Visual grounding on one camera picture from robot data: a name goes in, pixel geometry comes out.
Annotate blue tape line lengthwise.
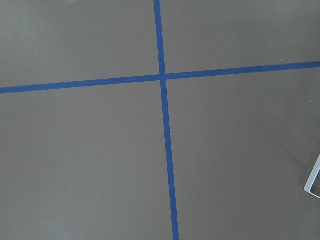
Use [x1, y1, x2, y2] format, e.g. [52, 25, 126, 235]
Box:
[153, 0, 180, 240]

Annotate blue tape line crosswise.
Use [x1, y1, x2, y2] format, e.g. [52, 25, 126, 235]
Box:
[0, 61, 320, 94]

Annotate white wire cup holder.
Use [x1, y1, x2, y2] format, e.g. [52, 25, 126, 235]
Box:
[304, 155, 320, 199]

